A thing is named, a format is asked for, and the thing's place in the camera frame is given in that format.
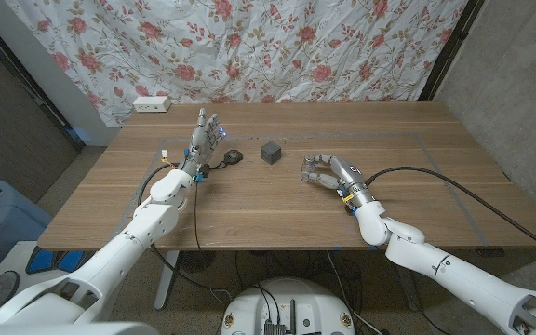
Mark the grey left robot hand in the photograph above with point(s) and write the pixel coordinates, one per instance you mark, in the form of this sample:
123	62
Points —
200	142

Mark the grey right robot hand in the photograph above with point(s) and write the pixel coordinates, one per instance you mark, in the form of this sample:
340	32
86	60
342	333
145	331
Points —
347	173

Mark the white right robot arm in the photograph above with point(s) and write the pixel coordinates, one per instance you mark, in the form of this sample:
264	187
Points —
459	274

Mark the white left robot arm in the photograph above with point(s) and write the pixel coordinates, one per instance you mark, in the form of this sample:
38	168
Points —
147	223

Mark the dark grey block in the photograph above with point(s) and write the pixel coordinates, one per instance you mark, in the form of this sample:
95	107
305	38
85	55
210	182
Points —
271	152

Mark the white power strip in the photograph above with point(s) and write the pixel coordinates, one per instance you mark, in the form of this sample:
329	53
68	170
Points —
151	103

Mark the floral backdrop cloth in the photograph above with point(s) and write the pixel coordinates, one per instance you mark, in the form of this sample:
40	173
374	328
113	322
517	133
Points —
249	46

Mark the black round base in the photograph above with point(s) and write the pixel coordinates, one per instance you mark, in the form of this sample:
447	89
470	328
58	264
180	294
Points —
196	261

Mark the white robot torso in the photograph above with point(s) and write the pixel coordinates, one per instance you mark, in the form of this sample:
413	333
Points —
291	302

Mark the grey table leg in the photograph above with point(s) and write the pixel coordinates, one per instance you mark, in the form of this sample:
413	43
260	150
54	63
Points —
165	279

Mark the white pillar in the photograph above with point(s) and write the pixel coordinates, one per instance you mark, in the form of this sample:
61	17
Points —
54	79

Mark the black backdrop pole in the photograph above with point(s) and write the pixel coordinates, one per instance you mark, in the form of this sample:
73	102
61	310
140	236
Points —
451	46

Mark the blue plastic bin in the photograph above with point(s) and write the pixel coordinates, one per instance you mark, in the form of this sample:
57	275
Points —
7	223

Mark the white board with blue pads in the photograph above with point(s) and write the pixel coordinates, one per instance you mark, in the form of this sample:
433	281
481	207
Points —
21	260

